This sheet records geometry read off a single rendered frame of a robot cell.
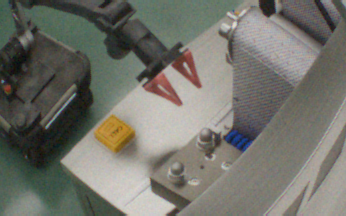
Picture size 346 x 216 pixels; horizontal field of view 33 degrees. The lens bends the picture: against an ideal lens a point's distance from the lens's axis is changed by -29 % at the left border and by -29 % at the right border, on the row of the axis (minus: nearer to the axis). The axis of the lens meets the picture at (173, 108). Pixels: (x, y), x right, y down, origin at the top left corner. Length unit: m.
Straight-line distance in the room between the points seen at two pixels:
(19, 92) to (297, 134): 2.11
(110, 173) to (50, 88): 1.15
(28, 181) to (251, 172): 2.12
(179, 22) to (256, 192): 2.62
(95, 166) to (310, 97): 0.95
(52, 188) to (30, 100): 0.38
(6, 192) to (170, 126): 1.24
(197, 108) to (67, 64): 1.15
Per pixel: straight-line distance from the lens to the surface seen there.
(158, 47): 1.58
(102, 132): 1.70
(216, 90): 1.80
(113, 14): 1.57
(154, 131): 1.73
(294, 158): 0.73
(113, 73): 3.09
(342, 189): 0.98
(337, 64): 0.85
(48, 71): 2.81
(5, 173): 2.84
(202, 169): 1.50
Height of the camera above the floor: 2.24
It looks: 49 degrees down
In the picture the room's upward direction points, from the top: 2 degrees counter-clockwise
